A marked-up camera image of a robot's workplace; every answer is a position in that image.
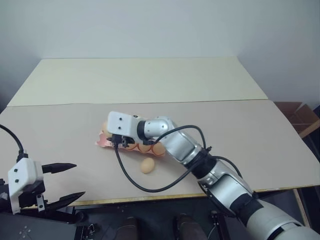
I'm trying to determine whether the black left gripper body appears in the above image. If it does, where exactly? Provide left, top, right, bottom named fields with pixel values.
left=18, top=179, right=51, bottom=213

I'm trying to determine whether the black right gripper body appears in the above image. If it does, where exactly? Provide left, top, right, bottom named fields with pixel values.
left=107, top=133, right=135, bottom=149

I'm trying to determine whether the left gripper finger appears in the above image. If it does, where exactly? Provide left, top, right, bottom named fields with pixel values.
left=41, top=162, right=78, bottom=175
left=46, top=191, right=87, bottom=212

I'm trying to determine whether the orange and white egg carton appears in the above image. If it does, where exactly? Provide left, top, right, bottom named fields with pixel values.
left=94, top=121, right=166, bottom=159

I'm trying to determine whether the black flat case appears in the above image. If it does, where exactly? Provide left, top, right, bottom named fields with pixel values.
left=0, top=206, right=78, bottom=240

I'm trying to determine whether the black device with white label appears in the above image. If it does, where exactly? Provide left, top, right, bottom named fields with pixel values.
left=74, top=211, right=101, bottom=240

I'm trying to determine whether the dark brown rounded shape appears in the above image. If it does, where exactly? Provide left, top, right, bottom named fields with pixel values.
left=174, top=213, right=199, bottom=240

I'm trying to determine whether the open cardboard box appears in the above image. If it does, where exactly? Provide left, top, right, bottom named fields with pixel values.
left=273, top=101, right=320, bottom=139

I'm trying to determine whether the wooden table leg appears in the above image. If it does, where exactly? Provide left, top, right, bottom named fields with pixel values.
left=292, top=187, right=312, bottom=229

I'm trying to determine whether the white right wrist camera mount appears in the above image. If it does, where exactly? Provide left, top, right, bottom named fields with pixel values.
left=106, top=111, right=141, bottom=138

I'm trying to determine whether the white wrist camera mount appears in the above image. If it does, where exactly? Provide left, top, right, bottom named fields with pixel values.
left=106, top=111, right=141, bottom=138
left=7, top=157, right=44, bottom=215

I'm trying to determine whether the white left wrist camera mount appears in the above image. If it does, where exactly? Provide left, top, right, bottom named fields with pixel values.
left=7, top=157, right=44, bottom=215

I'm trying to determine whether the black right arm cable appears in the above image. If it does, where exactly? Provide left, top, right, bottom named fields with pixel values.
left=113, top=124, right=257, bottom=199

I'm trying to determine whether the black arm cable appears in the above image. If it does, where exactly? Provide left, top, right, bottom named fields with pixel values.
left=0, top=124, right=29, bottom=161
left=113, top=124, right=257, bottom=199

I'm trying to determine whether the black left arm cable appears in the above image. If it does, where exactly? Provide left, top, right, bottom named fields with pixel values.
left=0, top=124, right=29, bottom=161

